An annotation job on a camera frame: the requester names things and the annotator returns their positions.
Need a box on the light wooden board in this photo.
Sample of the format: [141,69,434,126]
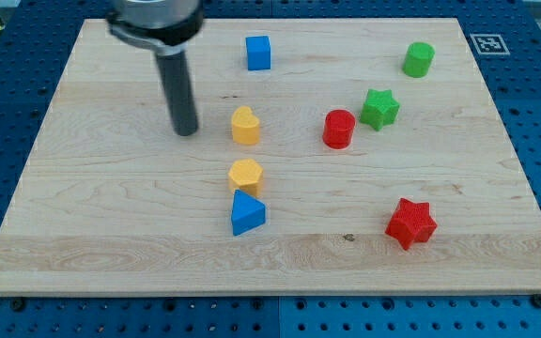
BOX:
[0,18,541,298]

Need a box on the yellow heart block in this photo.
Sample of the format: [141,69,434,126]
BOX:
[231,106,260,146]

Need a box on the green cylinder block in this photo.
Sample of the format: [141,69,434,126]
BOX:
[402,41,435,78]

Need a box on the yellow hexagon block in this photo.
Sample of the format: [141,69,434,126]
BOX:
[228,159,264,197]

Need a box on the green star block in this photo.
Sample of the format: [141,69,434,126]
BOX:
[360,89,400,131]

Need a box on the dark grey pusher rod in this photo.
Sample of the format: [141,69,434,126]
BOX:
[156,51,199,136]

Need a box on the blue cube block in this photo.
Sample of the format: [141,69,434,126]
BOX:
[245,36,271,70]

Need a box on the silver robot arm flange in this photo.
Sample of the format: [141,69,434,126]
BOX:
[106,0,204,56]

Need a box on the blue triangle block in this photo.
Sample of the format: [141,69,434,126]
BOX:
[230,190,266,236]

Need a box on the red cylinder block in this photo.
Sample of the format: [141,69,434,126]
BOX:
[322,109,356,149]

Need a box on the red star block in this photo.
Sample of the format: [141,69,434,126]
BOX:
[385,197,438,251]

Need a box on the white fiducial marker tag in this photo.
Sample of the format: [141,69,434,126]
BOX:
[470,33,510,55]

